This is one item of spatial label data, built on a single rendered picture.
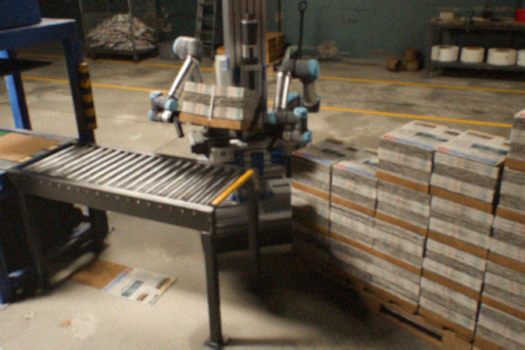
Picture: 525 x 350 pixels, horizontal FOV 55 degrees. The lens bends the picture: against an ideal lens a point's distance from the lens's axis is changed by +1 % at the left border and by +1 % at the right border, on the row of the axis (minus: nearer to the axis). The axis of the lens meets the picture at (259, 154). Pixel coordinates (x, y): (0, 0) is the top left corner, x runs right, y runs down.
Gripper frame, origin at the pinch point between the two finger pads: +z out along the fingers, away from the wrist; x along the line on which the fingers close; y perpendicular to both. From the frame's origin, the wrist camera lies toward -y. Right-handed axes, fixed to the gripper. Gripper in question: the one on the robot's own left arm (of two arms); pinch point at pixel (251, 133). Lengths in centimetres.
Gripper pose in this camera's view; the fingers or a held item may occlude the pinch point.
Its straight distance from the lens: 288.0
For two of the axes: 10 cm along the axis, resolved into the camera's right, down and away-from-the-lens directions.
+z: -9.2, -1.3, 3.8
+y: 1.2, -9.9, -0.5
